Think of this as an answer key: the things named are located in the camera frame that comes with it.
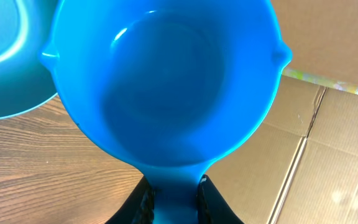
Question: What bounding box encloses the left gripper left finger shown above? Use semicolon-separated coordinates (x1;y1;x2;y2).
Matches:
106;177;155;224

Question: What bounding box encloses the blue plastic measuring scoop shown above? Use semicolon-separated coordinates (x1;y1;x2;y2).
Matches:
40;0;291;223

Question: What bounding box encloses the blue metal bowl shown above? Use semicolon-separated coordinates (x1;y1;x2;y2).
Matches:
0;0;58;119

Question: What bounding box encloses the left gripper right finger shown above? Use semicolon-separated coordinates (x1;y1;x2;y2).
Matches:
197;175;244;224

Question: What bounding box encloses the cardboard sheet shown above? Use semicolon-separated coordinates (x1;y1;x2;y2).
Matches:
207;0;358;223

